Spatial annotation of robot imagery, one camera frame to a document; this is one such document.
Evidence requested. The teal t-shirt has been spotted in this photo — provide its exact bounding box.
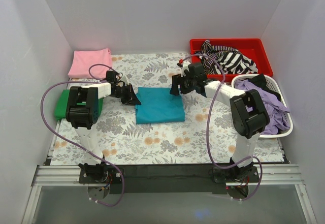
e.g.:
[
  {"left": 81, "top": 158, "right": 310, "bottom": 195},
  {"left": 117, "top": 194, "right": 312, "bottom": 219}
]
[{"left": 135, "top": 87, "right": 185, "bottom": 124}]

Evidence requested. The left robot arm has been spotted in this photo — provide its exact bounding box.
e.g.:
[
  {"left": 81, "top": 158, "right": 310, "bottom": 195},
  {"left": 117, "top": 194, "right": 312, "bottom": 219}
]
[{"left": 66, "top": 71, "right": 141, "bottom": 183}]

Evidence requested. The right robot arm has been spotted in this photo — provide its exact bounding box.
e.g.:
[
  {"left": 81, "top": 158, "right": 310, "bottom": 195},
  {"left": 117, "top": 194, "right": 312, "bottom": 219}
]
[{"left": 170, "top": 60, "right": 270, "bottom": 182}]

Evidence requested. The black white striped shirt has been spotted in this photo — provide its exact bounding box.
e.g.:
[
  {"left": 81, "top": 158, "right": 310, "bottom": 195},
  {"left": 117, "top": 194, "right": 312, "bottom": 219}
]
[{"left": 195, "top": 40, "right": 258, "bottom": 75}]

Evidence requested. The folded pink shirt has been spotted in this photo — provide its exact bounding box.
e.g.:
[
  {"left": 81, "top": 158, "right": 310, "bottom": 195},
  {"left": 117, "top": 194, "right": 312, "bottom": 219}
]
[{"left": 68, "top": 48, "right": 112, "bottom": 79}]

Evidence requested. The red plastic tray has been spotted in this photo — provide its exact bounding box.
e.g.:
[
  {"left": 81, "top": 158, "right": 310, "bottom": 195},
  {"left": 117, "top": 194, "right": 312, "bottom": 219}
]
[{"left": 189, "top": 38, "right": 273, "bottom": 82}]

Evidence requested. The black garment in basket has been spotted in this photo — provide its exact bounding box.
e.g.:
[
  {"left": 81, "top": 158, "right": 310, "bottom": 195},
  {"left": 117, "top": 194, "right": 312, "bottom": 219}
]
[{"left": 249, "top": 74, "right": 281, "bottom": 101}]

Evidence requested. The folded green shirt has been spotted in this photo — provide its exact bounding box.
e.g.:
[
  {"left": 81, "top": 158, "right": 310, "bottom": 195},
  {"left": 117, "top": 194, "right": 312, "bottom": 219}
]
[{"left": 54, "top": 89, "right": 104, "bottom": 121}]

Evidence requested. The lavender shirt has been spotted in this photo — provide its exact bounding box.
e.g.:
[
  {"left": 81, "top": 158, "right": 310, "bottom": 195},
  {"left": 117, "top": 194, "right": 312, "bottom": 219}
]
[{"left": 234, "top": 79, "right": 290, "bottom": 135}]

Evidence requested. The white perforated laundry basket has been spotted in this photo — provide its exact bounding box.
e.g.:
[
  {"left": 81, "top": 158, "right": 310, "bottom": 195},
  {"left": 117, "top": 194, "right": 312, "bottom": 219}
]
[{"left": 232, "top": 74, "right": 293, "bottom": 138}]

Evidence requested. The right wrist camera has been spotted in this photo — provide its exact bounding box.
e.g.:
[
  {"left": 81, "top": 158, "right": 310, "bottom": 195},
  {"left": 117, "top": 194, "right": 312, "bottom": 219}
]
[{"left": 177, "top": 59, "right": 191, "bottom": 77}]

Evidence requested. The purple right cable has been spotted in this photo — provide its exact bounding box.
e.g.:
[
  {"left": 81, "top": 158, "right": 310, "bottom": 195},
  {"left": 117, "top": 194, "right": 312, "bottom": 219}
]
[{"left": 179, "top": 54, "right": 263, "bottom": 202}]

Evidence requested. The aluminium rail frame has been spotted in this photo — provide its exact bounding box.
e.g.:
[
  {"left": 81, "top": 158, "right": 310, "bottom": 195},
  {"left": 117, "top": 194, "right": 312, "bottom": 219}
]
[{"left": 32, "top": 164, "right": 304, "bottom": 186}]

